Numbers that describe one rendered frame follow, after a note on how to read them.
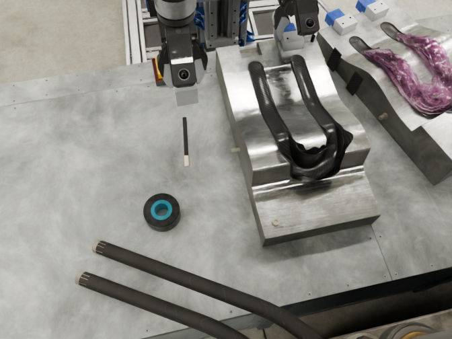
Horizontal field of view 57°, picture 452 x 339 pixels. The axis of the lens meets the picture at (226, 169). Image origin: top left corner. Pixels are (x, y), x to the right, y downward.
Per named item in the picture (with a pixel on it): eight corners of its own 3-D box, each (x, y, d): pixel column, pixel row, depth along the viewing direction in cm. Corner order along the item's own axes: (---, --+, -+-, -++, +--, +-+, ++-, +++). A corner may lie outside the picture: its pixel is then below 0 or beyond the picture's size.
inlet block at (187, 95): (168, 62, 102) (166, 47, 97) (188, 60, 103) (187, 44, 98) (177, 106, 96) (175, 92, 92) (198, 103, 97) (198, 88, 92)
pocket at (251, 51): (237, 54, 110) (237, 44, 107) (256, 51, 111) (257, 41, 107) (241, 68, 108) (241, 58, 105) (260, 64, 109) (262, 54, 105)
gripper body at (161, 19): (194, 31, 90) (191, -16, 79) (202, 62, 86) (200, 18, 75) (159, 37, 89) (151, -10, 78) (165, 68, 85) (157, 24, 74)
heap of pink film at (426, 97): (354, 54, 110) (363, 32, 103) (406, 30, 114) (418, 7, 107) (420, 128, 100) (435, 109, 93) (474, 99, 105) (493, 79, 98)
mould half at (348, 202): (216, 70, 114) (215, 34, 102) (307, 56, 117) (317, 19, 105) (262, 247, 93) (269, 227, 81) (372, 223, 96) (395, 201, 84)
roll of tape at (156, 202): (177, 234, 94) (175, 229, 91) (142, 229, 94) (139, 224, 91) (183, 200, 97) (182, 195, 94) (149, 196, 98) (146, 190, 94)
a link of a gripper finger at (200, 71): (206, 63, 97) (195, 36, 89) (211, 83, 94) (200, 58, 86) (193, 67, 97) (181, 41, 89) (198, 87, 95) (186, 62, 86)
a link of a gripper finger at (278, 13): (284, 25, 103) (300, -4, 96) (286, 31, 103) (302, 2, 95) (268, 24, 102) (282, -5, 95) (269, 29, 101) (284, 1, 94)
